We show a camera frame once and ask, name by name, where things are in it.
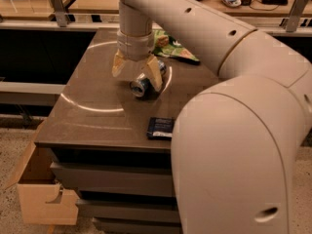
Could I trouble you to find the grey drawer cabinet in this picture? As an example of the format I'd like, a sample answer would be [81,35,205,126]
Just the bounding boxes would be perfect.
[35,28,217,234]

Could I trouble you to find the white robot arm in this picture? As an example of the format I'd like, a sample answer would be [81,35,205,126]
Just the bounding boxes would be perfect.
[119,0,311,234]

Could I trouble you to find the right metal bracket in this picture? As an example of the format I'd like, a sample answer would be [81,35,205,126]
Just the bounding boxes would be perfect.
[284,0,309,32]

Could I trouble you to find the green snack bag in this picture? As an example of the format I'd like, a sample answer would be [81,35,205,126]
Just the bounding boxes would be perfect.
[153,29,200,63]

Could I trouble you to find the redbull can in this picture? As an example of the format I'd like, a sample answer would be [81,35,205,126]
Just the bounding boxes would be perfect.
[130,60,167,98]

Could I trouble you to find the cardboard box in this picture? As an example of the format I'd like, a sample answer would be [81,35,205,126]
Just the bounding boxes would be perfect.
[5,122,80,226]

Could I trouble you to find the metal bracket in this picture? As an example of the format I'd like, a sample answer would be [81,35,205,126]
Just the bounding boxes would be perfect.
[284,0,309,32]
[50,0,69,27]

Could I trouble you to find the dark blue snack packet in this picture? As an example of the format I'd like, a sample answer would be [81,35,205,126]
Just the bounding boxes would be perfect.
[146,117,175,138]

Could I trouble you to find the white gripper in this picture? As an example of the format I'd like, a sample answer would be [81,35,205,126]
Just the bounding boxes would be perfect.
[112,30,163,92]

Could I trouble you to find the left metal bracket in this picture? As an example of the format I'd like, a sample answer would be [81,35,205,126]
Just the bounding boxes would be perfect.
[50,0,69,27]

